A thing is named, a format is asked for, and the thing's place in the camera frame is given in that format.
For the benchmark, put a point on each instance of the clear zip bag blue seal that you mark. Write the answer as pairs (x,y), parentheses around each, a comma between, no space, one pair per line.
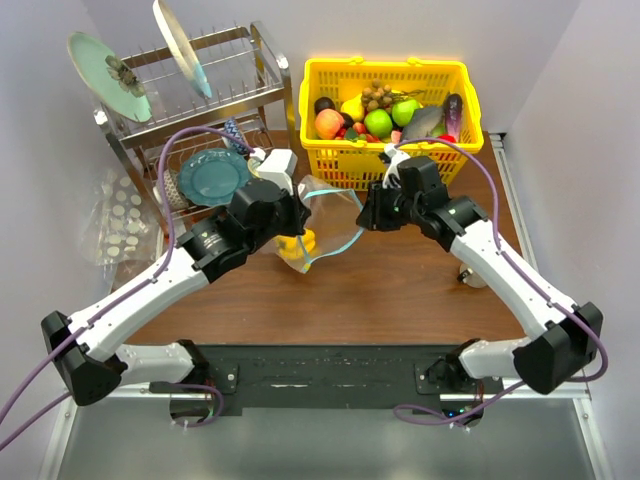
(333,219)

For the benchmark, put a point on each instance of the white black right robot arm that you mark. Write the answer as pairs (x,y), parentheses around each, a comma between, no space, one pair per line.
(561,336)

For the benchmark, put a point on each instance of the polka dot plastic bag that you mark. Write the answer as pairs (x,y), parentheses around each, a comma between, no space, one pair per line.
(122,237)

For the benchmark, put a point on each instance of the mint green flower plate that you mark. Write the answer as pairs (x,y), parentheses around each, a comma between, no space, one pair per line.
(109,77)

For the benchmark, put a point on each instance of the blue zigzag bowl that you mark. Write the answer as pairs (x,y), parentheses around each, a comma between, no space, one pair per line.
(235,139)

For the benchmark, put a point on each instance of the red yellow apple toy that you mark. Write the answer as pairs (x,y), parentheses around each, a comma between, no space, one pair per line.
(328,123)

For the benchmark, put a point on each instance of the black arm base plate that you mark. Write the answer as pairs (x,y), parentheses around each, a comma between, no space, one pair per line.
(308,376)

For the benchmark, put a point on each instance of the purple eggplant toy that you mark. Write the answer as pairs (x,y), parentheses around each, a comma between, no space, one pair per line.
(452,115)

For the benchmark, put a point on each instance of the teal scalloped plate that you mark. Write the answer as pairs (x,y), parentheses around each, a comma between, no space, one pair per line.
(210,177)

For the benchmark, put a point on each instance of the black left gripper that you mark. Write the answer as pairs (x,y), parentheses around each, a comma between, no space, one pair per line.
(299,214)

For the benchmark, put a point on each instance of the cream ceramic mug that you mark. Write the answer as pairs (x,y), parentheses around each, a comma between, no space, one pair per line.
(468,276)

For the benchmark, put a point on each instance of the yellow plastic basket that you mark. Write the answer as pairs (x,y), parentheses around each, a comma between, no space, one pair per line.
(353,158)

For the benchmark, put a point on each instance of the grey fish toy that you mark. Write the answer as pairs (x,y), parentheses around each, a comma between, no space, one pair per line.
(424,120)

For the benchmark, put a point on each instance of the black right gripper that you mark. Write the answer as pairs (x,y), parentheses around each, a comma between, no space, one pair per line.
(372,216)

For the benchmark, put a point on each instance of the beige blue-edged plate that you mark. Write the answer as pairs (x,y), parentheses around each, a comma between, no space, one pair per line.
(181,49)

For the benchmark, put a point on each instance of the dark avocado toy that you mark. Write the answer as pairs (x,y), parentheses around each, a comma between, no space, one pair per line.
(323,103)

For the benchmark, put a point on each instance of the green apple toy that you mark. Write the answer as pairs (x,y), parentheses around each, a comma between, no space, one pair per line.
(378,123)
(402,111)

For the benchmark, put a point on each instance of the yellow pear toy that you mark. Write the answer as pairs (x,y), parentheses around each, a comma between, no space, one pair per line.
(354,108)

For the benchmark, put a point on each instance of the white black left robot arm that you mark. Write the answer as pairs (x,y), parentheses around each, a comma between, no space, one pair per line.
(89,348)

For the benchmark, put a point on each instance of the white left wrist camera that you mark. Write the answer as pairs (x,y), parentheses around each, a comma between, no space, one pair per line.
(279,167)

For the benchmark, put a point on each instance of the yellow blue patterned bowl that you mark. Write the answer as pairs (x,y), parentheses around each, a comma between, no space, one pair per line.
(253,164)

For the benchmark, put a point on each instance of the grey patterned bowl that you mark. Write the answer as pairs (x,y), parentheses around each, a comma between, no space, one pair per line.
(176,200)

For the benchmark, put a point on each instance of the yellow bell pepper toy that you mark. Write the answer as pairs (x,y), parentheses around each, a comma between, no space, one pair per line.
(296,248)

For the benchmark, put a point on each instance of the brown grape bunch toy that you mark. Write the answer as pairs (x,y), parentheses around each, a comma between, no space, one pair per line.
(376,96)

